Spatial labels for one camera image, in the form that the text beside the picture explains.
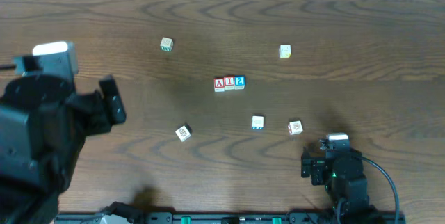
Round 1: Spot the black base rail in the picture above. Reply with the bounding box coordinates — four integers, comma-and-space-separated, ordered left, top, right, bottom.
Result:
54, 202, 406, 224

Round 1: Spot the red letter A block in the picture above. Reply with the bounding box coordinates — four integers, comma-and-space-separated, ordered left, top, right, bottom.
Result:
213, 78, 225, 93

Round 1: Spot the yellow-edged wooden block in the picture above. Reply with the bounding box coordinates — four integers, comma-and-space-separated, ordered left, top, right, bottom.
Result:
279, 45, 291, 58

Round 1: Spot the red number 1 block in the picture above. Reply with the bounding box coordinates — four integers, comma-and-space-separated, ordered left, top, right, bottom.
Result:
224, 76, 235, 90

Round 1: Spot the wooden block blue edge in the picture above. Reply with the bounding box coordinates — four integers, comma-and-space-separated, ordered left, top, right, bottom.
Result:
251, 115, 264, 130

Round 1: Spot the blue number 2 block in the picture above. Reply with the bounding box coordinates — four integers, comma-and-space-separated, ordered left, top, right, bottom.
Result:
234, 76, 245, 90

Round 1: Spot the green letter R block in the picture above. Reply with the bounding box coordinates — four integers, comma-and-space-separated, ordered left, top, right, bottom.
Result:
160, 37, 174, 52

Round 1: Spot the wooden block black edge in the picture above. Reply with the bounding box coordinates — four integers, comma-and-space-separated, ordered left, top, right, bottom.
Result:
175, 124, 192, 142

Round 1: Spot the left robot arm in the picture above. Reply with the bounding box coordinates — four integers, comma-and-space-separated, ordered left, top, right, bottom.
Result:
1, 53, 126, 223

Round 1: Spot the wooden block red drawing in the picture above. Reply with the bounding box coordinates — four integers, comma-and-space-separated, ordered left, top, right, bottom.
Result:
288, 120, 303, 135

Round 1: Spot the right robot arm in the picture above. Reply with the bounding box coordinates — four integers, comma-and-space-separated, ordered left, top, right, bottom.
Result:
301, 139, 385, 224

